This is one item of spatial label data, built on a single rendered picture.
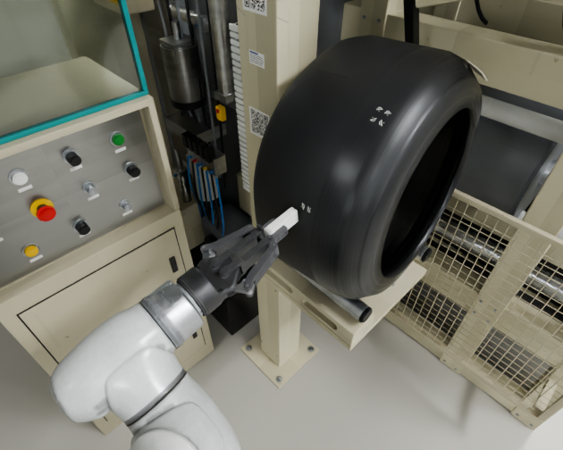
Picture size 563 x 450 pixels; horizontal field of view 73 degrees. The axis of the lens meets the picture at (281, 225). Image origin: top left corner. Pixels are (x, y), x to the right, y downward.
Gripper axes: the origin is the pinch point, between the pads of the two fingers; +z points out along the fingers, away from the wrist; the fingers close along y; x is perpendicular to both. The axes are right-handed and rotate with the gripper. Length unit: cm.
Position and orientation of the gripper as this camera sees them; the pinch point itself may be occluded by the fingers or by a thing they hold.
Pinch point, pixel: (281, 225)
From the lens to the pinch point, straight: 67.7
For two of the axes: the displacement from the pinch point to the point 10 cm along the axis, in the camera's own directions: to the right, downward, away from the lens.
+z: 7.1, -5.8, 4.0
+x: 1.0, 6.5, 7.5
